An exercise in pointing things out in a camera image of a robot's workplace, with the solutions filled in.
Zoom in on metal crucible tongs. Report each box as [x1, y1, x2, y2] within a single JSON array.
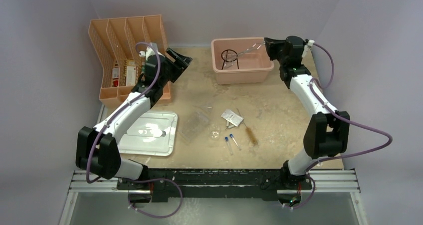
[[237, 41, 264, 59]]

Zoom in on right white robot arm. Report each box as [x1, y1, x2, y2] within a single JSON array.
[[264, 35, 350, 189]]

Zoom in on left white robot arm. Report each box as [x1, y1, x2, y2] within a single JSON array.
[[75, 45, 193, 190]]

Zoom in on pink plastic bin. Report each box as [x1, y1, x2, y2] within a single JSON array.
[[211, 37, 274, 85]]

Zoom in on white red box in organizer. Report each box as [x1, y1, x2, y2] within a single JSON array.
[[111, 60, 138, 87]]

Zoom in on peach slotted file organizer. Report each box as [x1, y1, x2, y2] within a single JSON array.
[[88, 15, 168, 110]]

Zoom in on clear plastic well plate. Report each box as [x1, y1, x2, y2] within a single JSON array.
[[178, 112, 210, 142]]

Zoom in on small clear glass dish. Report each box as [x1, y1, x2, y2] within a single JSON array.
[[210, 128, 221, 140]]

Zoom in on brown test tube brush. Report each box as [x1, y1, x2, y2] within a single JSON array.
[[242, 120, 258, 146]]

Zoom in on test tube blue cap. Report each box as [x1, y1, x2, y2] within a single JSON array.
[[229, 134, 241, 151], [224, 137, 233, 156]]

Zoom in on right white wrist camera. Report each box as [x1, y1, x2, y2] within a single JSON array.
[[301, 39, 315, 58]]

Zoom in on black wire tripod stand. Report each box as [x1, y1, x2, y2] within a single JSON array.
[[220, 49, 239, 70]]

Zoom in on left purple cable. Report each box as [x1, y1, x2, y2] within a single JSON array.
[[86, 42, 184, 219]]

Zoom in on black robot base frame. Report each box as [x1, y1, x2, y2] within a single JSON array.
[[117, 168, 313, 204]]

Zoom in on aluminium rail frame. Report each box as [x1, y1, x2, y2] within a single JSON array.
[[60, 102, 359, 225]]

